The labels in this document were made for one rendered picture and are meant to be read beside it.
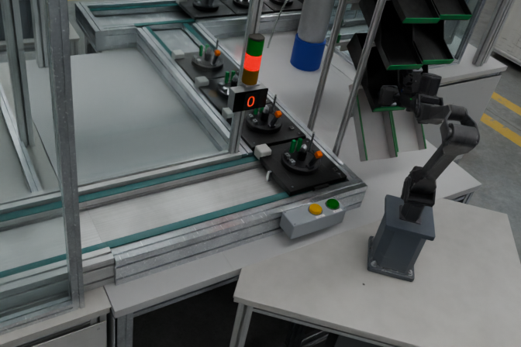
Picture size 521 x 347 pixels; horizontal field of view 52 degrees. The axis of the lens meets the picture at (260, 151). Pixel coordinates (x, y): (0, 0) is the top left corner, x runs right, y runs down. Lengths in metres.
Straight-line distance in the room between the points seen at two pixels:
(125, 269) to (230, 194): 0.45
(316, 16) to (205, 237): 1.39
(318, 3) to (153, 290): 1.58
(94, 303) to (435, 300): 0.99
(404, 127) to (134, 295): 1.16
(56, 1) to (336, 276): 1.12
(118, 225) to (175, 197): 0.21
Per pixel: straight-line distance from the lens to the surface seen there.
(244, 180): 1.83
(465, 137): 1.39
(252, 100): 1.71
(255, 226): 1.66
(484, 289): 1.87
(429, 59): 1.92
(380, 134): 2.00
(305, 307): 1.58
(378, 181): 2.09
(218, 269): 1.62
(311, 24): 2.63
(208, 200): 1.74
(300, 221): 1.67
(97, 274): 1.52
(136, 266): 1.54
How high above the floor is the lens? 2.08
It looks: 36 degrees down
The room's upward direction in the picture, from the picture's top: 11 degrees clockwise
